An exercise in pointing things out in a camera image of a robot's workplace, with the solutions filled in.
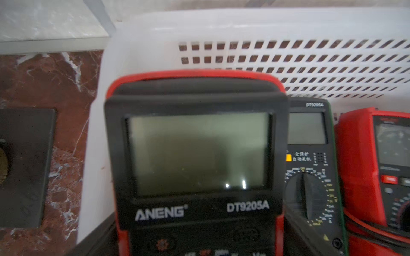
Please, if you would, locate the large red Aneng multimeter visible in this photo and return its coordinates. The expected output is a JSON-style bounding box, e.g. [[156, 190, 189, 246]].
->
[[104, 69, 290, 256]]

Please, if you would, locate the dark green multimeter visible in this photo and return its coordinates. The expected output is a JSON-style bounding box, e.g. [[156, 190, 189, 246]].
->
[[284, 98, 349, 256]]

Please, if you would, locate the small red multimeter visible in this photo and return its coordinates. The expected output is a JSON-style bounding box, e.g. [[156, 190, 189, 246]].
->
[[335, 107, 410, 256]]

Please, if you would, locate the white plastic perforated basket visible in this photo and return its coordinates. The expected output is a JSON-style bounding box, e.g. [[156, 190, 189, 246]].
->
[[78, 7, 410, 241]]

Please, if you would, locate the pink cherry blossom tree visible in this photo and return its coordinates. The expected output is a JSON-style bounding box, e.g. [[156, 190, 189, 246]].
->
[[1, 108, 57, 228]]

